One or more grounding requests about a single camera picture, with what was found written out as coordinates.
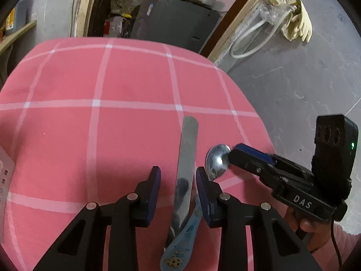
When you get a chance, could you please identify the small steel spoon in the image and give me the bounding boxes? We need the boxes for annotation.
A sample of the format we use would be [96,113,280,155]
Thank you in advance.
[205,144,232,182]

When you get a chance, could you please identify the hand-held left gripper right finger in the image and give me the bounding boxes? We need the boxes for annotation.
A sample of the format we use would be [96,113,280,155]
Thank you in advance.
[196,166,322,271]

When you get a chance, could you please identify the white hose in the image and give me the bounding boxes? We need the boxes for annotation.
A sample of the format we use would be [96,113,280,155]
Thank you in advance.
[229,20,278,59]

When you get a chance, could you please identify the grey metal cabinet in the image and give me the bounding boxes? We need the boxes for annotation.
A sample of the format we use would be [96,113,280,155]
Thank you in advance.
[131,0,220,54]

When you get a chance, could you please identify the pink checked tablecloth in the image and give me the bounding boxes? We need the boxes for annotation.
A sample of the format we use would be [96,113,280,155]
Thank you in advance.
[0,37,278,271]

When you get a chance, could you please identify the person's right forearm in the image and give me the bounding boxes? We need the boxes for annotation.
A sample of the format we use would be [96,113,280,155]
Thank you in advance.
[313,224,361,269]

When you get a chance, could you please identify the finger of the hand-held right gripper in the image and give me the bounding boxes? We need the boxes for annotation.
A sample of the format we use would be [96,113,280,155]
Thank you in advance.
[235,143,275,166]
[228,148,282,187]

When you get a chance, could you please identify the steel knife with blue handle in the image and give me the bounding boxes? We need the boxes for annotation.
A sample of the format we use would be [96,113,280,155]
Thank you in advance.
[160,116,202,271]

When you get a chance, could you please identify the kitchen counter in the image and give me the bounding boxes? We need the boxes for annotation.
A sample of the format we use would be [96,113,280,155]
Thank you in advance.
[0,20,37,57]

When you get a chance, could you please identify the wooden door frame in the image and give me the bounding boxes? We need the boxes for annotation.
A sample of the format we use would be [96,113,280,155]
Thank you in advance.
[72,0,271,71]

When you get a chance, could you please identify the white perforated plastic basket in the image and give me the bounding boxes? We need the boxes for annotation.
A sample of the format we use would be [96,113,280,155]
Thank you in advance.
[0,146,16,243]

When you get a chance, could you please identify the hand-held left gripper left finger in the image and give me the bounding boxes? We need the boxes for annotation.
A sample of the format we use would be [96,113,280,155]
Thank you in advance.
[33,166,162,271]

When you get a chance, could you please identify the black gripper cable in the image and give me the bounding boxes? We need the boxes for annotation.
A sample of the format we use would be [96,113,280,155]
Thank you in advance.
[330,222,343,269]

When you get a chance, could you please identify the cream rubber gloves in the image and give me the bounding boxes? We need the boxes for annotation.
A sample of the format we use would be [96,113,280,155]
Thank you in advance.
[262,0,313,43]

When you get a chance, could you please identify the white plastic bag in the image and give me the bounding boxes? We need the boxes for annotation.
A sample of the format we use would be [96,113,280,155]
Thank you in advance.
[109,15,125,36]

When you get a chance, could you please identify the clear plastic bag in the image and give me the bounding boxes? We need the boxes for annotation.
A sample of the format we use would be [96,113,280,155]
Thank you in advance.
[259,0,299,26]

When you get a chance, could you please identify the person's right hand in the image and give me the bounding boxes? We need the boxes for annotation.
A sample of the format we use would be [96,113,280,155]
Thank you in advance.
[285,207,333,253]

